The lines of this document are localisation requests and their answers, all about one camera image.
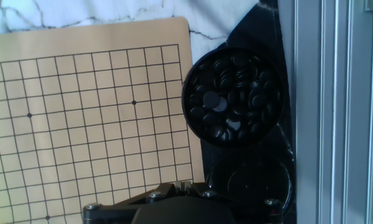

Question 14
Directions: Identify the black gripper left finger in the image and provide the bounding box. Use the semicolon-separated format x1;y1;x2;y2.
82;182;183;224

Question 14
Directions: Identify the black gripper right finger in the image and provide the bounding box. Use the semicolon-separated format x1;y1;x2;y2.
182;182;282;224

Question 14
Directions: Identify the tan go board mat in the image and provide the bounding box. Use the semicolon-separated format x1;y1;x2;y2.
0;16;205;224

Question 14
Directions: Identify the black round bowl lid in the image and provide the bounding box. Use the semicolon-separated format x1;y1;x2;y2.
205;151;293;215

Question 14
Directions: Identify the black round stone bowl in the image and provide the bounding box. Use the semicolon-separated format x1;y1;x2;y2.
182;46;285;149

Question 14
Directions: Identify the black marble cloth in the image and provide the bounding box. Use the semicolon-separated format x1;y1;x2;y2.
200;0;297;224

